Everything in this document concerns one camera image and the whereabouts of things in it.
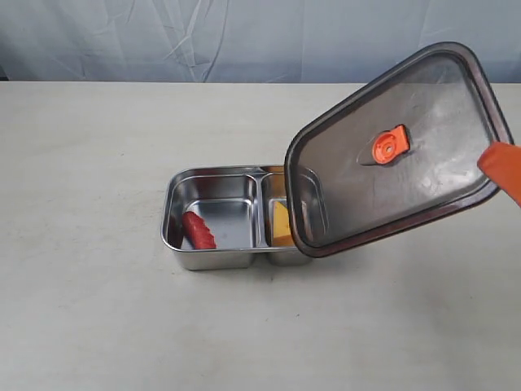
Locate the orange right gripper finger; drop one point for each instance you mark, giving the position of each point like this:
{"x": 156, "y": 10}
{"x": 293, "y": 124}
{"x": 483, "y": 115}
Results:
{"x": 501, "y": 162}

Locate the dark transparent box lid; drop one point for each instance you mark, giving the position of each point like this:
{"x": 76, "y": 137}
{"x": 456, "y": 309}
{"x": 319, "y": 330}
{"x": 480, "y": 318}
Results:
{"x": 400, "y": 152}

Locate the yellow toy cheese wedge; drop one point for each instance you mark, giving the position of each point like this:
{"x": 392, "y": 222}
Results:
{"x": 281, "y": 226}

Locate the red toy sausage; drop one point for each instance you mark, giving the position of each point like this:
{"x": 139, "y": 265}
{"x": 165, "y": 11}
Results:
{"x": 197, "y": 231}

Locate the stainless steel lunch box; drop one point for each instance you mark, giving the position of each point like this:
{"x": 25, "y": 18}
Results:
{"x": 237, "y": 205}

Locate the grey-blue backdrop cloth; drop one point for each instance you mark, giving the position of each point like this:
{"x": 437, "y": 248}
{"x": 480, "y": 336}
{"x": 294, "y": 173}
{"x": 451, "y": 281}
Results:
{"x": 246, "y": 41}

